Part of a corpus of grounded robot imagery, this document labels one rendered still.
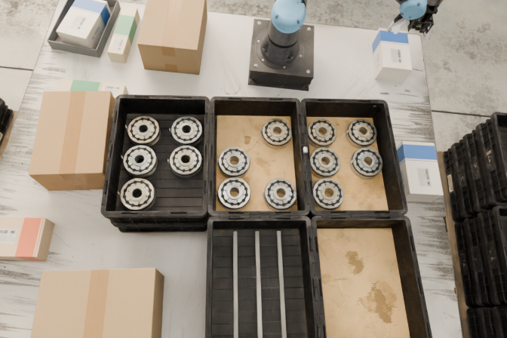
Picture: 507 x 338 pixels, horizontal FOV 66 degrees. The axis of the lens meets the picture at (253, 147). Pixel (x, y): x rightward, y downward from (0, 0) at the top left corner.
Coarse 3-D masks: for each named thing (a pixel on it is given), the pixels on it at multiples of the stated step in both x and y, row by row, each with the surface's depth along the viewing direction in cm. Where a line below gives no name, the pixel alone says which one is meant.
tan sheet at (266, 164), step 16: (224, 128) 135; (240, 128) 136; (256, 128) 136; (224, 144) 133; (240, 144) 133; (256, 144) 134; (288, 144) 135; (256, 160) 132; (272, 160) 132; (288, 160) 132; (256, 176) 129; (272, 176) 130; (288, 176) 130; (256, 192) 127; (224, 208) 124; (256, 208) 125
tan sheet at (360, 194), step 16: (336, 128) 139; (336, 144) 136; (336, 176) 132; (352, 176) 132; (352, 192) 130; (368, 192) 130; (384, 192) 131; (336, 208) 127; (352, 208) 127; (368, 208) 128; (384, 208) 128
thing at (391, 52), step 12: (384, 36) 164; (396, 36) 164; (384, 48) 161; (396, 48) 161; (408, 48) 162; (384, 60) 158; (396, 60) 159; (408, 60) 159; (384, 72) 160; (396, 72) 160; (408, 72) 159
